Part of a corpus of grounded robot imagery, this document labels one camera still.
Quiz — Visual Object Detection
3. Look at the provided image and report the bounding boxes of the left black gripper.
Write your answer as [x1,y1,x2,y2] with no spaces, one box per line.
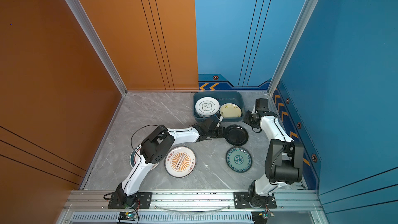
[207,127,231,139]

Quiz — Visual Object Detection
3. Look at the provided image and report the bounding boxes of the black plate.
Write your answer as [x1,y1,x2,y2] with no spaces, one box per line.
[224,124,249,146]

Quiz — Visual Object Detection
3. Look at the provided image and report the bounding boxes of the cream yellow plate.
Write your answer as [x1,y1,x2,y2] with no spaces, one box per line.
[220,103,242,118]

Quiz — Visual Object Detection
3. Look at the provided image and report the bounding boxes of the small white flower-logo plate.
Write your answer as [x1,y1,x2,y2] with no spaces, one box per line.
[195,97,220,118]

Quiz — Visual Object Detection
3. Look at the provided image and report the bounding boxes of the green patterned plate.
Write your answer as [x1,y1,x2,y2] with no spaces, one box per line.
[226,146,252,173]

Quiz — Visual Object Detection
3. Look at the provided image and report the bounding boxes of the large orange sunburst plate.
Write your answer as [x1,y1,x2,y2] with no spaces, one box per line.
[164,146,197,178]

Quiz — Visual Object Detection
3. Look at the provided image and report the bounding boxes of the white plate green red rim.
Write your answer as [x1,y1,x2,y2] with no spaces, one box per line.
[130,145,146,169]

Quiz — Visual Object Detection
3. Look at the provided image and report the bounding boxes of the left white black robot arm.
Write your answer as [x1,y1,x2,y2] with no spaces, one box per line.
[115,116,227,206]

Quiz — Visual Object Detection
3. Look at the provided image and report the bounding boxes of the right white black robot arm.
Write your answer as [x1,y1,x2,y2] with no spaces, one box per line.
[243,98,304,208]

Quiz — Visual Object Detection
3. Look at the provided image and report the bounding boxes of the teal plastic bin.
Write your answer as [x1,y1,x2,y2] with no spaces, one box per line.
[193,91,246,122]

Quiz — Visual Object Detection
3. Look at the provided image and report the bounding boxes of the circuit board right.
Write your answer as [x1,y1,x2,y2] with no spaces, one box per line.
[251,212,275,224]

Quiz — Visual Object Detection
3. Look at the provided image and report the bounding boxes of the green circuit board left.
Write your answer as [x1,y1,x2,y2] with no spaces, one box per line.
[118,212,139,224]

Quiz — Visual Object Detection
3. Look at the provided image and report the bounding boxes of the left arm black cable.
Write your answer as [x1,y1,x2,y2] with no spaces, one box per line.
[130,124,161,156]

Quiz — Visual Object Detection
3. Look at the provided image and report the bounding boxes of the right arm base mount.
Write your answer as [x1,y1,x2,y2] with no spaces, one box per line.
[233,191,277,209]

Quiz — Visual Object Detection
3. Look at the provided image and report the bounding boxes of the aluminium rail frame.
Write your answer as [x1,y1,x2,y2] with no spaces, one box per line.
[56,190,328,224]

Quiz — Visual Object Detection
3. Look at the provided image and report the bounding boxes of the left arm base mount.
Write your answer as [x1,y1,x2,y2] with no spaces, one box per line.
[107,192,152,210]

